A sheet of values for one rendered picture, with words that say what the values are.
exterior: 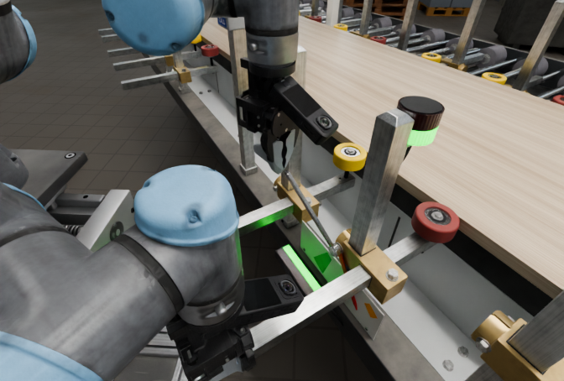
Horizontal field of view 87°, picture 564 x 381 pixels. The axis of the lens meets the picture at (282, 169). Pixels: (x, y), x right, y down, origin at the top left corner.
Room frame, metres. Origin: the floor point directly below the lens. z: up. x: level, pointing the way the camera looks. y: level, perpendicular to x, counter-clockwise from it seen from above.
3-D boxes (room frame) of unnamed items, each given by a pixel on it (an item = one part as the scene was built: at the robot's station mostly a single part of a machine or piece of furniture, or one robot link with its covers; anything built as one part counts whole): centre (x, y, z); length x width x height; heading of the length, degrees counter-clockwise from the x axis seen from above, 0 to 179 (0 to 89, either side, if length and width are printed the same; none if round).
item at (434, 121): (0.38, -0.19, 1.13); 0.06 x 0.06 x 0.02
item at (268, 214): (0.51, 0.00, 0.81); 0.44 x 0.03 x 0.04; 121
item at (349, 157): (0.61, -0.17, 0.85); 0.08 x 0.08 x 0.11
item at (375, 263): (0.33, -0.16, 0.84); 0.14 x 0.06 x 0.05; 31
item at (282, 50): (0.45, 0.02, 1.20); 0.08 x 0.08 x 0.05
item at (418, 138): (0.38, -0.19, 1.11); 0.06 x 0.06 x 0.02
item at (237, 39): (0.79, 0.11, 0.92); 0.05 x 0.05 x 0.45; 31
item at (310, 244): (0.36, -0.11, 0.75); 0.26 x 0.01 x 0.10; 31
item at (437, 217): (0.39, -0.30, 0.85); 0.08 x 0.08 x 0.11
